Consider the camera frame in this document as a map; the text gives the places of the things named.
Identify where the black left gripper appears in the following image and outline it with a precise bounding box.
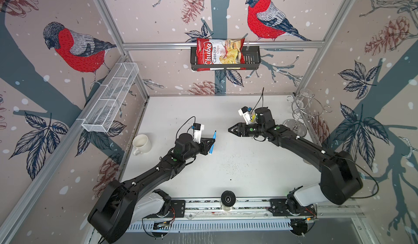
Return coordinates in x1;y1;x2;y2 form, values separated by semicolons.
182;137;216;162

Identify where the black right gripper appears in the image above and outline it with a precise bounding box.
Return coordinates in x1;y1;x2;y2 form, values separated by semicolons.
227;123;265;138

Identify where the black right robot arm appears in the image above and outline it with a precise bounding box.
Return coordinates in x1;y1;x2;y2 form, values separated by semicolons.
228;107;363;216

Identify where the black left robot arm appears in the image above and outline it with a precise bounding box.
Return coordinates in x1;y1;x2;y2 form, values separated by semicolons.
88;133;216;244

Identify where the white ceramic mug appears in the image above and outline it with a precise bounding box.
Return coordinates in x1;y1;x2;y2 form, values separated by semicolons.
132;134;152;155

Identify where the chrome spiral glass holder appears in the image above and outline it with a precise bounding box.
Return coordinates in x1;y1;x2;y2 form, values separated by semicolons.
283;88;333;137

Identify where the red cassava chips bag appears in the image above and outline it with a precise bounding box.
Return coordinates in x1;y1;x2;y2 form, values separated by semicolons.
196;38;245;72

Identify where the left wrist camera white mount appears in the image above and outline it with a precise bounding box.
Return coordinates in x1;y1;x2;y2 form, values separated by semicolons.
192;123;205;143

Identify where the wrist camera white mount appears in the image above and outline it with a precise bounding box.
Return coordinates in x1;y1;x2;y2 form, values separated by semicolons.
192;123;205;143
238;106;253;125

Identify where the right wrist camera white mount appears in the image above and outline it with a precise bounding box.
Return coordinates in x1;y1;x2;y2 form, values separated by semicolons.
238;106;253;125

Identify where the black round knob on rail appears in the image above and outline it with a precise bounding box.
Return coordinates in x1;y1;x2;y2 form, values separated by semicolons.
221;190;236;212

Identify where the black wire wall basket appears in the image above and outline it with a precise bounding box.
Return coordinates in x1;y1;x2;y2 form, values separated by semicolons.
190;47;261;72

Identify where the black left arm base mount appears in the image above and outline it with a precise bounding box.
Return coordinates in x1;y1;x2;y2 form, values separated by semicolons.
145;199;186;219

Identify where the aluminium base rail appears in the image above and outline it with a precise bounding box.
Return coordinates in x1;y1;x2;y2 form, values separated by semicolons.
135;196;365;221

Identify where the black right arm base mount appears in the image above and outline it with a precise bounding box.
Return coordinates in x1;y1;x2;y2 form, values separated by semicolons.
267;198;317;217

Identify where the white wire mesh shelf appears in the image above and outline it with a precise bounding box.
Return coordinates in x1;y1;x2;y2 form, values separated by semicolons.
82;62;139;133

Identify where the aluminium frame crossbar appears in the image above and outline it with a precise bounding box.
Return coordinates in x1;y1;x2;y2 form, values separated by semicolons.
122;40;325;51

